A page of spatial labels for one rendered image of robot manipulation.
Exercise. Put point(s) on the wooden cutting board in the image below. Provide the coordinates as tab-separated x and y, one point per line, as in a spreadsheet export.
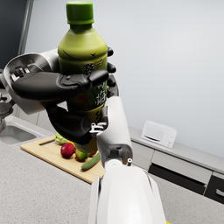
43	150

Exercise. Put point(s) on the steel kitchen sink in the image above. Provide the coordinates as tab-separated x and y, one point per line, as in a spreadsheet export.
14	134

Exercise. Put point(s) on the red apple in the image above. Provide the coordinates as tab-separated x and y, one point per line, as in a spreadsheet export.
67	150

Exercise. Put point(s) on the green cucumber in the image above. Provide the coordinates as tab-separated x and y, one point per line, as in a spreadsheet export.
90	162

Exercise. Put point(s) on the grey kitchen counter cabinet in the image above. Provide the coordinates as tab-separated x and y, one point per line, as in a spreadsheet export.
180	163

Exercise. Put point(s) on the steel faucet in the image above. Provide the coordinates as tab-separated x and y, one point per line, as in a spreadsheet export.
4	112

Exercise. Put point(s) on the white microwave oven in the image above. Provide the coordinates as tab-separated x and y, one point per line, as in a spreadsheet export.
159	134

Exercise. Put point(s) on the green tea bottle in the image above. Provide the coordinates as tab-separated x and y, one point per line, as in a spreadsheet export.
81	46

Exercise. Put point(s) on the dark window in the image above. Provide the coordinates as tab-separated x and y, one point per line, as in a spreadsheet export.
11	26

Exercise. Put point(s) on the green leafy vegetable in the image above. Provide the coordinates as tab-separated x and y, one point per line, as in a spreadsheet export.
60	139

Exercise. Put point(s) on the green apple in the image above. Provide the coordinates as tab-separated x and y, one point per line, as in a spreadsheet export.
81	155

